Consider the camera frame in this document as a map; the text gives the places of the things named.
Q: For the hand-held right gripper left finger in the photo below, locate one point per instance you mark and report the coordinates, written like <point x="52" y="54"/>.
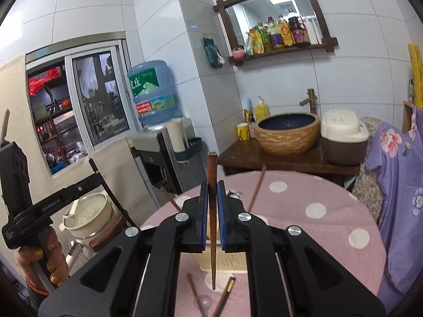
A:
<point x="202" y="218"/>

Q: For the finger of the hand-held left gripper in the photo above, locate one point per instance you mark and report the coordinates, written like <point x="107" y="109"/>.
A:
<point x="82" y="188"/>

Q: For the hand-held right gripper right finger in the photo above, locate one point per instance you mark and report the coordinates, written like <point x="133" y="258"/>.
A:
<point x="222" y="218"/>

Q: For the brown wooden chopstick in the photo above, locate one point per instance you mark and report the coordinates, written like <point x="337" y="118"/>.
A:
<point x="257" y="188"/>
<point x="224" y="294"/>
<point x="212" y="168"/>
<point x="170" y="199"/>

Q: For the cream plastic utensil holder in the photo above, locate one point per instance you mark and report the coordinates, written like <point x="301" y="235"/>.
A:
<point x="228" y="262"/>

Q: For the person's left hand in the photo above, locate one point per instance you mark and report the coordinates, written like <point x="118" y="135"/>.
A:
<point x="58" y="264"/>

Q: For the cream electric pot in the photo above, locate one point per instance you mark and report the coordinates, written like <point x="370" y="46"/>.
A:
<point x="89" y="214"/>

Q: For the cream cloth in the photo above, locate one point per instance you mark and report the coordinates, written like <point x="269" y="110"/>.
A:
<point x="112" y="165"/>

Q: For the dark wooden cabinet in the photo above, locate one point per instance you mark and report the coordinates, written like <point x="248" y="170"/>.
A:
<point x="241" y="158"/>

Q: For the brown wooden stick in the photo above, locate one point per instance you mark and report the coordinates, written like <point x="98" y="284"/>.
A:
<point x="5" y="125"/>

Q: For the grey water dispenser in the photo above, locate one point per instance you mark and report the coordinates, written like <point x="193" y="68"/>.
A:
<point x="155" y="145"/>

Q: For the metal spoon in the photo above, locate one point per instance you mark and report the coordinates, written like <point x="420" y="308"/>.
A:
<point x="203" y="303"/>

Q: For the yellow cup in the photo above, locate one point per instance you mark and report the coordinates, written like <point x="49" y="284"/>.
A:
<point x="243" y="132"/>

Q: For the sliding window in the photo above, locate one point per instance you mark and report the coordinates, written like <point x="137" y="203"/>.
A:
<point x="99" y="99"/>

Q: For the pink polka dot tablecloth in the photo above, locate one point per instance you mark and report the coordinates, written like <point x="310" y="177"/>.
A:
<point x="314" y="237"/>

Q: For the woven pattern wash basin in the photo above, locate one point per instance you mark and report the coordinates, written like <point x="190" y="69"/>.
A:
<point x="287" y="138"/>

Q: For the red tassel decoration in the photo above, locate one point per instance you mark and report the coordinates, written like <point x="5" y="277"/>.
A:
<point x="44" y="81"/>

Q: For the yellow soap dispenser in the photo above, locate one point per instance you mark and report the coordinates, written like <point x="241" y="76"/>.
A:
<point x="261" y="110"/>

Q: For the blue water bottle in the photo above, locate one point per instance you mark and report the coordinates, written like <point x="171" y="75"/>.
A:
<point x="153" y="92"/>

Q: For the brown white rice cooker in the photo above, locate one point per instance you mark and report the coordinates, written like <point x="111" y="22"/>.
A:
<point x="343" y="138"/>

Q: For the brass faucet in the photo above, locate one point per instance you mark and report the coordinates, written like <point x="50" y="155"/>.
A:
<point x="310" y="100"/>

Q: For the grey floral cushion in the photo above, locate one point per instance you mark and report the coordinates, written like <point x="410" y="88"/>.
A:
<point x="366" y="178"/>

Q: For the pink bowl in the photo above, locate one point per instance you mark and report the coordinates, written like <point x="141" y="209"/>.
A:
<point x="238" y="53"/>

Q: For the green packet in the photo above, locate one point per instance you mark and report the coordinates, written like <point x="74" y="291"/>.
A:
<point x="211" y="52"/>

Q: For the purple floral cloth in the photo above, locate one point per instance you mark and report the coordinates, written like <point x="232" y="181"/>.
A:
<point x="396" y="188"/>

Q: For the wooden framed mirror shelf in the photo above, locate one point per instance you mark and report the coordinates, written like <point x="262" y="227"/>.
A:
<point x="284" y="52"/>

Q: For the yellow seasoning packet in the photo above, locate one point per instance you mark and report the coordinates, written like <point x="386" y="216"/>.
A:
<point x="255" y="43"/>

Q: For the green bottle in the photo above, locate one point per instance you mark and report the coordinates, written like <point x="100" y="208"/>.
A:
<point x="264" y="38"/>

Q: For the yellow oil bottle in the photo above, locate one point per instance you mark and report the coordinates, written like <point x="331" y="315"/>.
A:
<point x="275" y="36"/>

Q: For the orange label bottle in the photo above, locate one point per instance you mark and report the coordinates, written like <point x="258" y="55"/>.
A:
<point x="286" y="33"/>

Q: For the dark sauce bottle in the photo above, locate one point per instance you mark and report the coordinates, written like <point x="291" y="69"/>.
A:
<point x="298" y="31"/>

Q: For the wooden box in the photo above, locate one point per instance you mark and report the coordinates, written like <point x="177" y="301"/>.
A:
<point x="407" y="119"/>

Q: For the yellow paper roll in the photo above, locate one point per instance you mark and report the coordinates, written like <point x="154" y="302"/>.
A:
<point x="416" y="72"/>

